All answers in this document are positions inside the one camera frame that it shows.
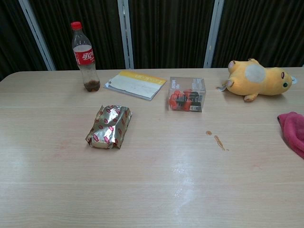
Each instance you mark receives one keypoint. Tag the pink cloth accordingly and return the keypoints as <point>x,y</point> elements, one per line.
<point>293,133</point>

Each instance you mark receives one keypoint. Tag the brown liquid spill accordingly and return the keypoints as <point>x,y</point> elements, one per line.
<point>218,141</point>

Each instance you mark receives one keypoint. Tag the yellow and white notebook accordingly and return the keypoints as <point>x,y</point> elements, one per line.
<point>135,86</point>

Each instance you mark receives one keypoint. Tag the clear box with orange items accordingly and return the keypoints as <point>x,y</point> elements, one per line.
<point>186,97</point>

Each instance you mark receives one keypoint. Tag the gold foil snack package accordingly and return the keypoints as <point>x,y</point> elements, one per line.
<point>109,128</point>

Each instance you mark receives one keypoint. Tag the black curtain panel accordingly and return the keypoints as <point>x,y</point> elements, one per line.
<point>54,23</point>
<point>14,35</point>
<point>261,31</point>
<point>171,33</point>

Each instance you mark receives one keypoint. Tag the cola bottle with red cap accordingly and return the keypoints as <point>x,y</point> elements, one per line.
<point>83,54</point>

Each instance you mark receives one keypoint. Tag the yellow plush toy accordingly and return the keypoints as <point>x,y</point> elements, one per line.
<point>266,80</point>

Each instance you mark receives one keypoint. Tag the grey partition post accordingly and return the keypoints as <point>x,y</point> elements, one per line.
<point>213,35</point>
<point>35,31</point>
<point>126,35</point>

